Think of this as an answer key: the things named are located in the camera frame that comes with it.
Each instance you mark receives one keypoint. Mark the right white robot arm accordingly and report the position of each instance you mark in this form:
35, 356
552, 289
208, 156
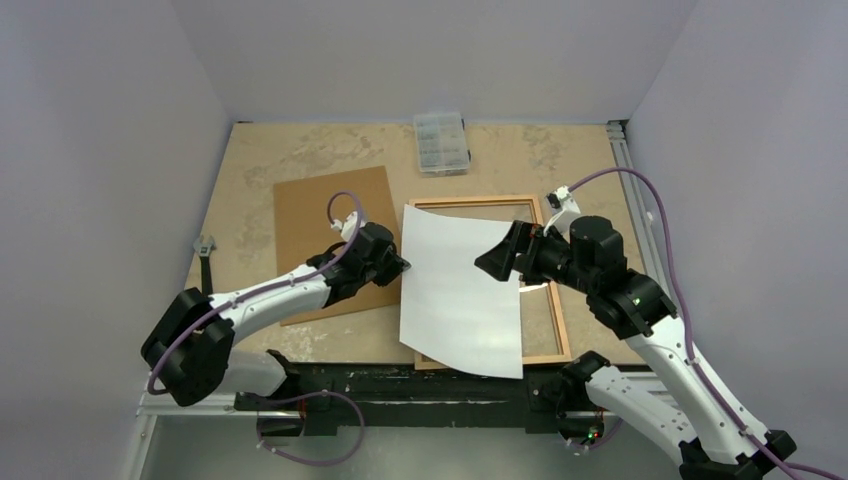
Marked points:
707, 432

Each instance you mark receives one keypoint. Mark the landscape photo print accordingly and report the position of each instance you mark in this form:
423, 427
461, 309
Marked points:
450, 310

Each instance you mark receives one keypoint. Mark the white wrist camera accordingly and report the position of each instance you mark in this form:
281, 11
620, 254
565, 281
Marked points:
564, 210
347, 227

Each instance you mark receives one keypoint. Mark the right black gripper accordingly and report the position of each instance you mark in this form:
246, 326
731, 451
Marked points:
523, 250

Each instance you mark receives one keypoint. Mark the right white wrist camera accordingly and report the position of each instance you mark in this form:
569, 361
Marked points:
564, 210

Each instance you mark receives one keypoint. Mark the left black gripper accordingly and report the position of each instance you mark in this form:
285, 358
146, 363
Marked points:
396, 265

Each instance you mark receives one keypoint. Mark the brown frame backing board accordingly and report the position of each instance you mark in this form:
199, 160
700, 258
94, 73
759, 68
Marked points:
302, 229

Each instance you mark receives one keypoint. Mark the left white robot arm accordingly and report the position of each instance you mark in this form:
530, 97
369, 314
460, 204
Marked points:
189, 350

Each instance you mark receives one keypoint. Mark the wooden picture frame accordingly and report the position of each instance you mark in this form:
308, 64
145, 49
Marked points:
554, 301

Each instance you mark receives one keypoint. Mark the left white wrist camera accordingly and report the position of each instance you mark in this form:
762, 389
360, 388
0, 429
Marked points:
347, 227

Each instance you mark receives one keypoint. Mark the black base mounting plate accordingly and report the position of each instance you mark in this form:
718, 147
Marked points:
322, 397

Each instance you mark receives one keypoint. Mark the clear plastic organizer box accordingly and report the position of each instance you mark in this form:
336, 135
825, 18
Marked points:
441, 144

